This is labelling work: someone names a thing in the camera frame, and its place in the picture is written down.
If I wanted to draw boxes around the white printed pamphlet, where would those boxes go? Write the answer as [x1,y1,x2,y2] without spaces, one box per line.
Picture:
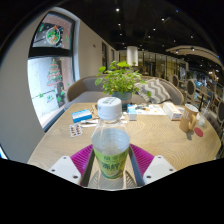
[136,103,167,117]

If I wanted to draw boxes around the small blue white box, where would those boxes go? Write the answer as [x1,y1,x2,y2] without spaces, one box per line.
[127,104,138,122]

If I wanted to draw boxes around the brown ceramic mug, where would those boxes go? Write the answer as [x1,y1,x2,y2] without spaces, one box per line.
[178,103,200,134]

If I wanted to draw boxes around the white round column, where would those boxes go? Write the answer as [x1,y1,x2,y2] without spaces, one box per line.
[125,45,139,67]

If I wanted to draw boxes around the grey curved sofa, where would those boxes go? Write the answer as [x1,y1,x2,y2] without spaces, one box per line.
[65,75,185,108]

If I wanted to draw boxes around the window with festive stickers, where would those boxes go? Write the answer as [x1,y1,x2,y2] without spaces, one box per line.
[27,12,76,131]

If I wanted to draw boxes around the clear plastic cup with straw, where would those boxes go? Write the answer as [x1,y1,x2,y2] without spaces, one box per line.
[198,99,212,128]

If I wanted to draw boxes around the group of dining chairs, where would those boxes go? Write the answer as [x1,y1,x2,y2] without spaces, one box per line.
[171,73,224,158]

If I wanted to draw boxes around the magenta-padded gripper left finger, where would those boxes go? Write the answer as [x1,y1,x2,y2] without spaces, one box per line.
[48,143,96,188]

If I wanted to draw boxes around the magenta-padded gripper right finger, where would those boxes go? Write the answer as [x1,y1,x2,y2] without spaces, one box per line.
[128,143,177,187]

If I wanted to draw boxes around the grey zigzag cushion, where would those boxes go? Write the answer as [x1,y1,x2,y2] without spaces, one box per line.
[134,78,172,104]

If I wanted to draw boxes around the clear green-label drink bottle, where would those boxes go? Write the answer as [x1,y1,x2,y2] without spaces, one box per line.
[90,96,132,180]

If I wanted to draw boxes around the pill blister pack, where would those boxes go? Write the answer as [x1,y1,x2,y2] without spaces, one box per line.
[68,123,84,138]

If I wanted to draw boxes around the flat blue white box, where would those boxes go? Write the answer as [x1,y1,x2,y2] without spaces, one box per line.
[71,108,93,124]

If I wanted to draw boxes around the potted green plant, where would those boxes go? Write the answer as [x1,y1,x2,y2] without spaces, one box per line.
[94,60,152,111]

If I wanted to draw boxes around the white tissue box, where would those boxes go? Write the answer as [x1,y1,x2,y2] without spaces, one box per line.
[162,101,184,121]

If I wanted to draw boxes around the ceiling spot lights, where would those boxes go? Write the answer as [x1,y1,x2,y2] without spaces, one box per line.
[113,6,214,54]

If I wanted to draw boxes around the flat round red coaster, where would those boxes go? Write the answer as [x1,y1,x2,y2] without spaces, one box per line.
[194,126,205,138]

